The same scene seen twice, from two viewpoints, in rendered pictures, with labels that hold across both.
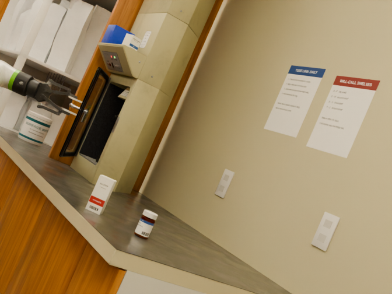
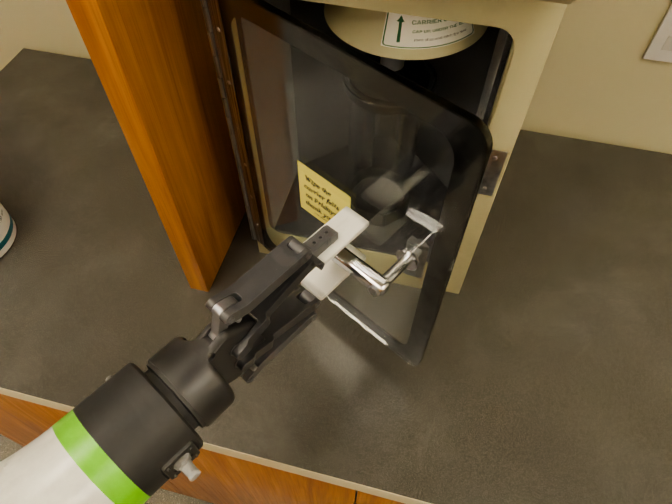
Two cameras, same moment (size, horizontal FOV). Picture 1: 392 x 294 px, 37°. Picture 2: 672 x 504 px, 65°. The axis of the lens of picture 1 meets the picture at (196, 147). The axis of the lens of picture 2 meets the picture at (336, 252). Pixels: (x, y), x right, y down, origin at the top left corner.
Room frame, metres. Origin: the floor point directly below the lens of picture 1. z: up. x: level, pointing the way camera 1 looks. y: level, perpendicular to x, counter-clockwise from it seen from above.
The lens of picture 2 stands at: (2.25, 0.76, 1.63)
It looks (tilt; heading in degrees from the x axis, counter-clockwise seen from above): 55 degrees down; 314
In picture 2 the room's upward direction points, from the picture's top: straight up
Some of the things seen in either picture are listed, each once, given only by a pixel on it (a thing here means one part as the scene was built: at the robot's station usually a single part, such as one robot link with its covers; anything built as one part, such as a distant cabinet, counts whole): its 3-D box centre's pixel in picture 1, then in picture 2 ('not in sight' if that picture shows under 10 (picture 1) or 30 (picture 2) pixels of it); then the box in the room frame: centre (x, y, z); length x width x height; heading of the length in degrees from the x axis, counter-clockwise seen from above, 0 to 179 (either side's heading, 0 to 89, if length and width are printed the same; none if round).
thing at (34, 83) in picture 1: (39, 91); (214, 360); (2.46, 0.70, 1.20); 0.09 x 0.07 x 0.08; 92
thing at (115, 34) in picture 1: (118, 38); not in sight; (2.60, 0.51, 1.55); 0.10 x 0.10 x 0.09; 30
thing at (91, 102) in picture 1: (85, 114); (331, 206); (2.51, 0.49, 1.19); 0.30 x 0.01 x 0.40; 1
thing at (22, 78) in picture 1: (23, 84); (147, 427); (2.45, 0.77, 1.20); 0.12 x 0.06 x 0.09; 2
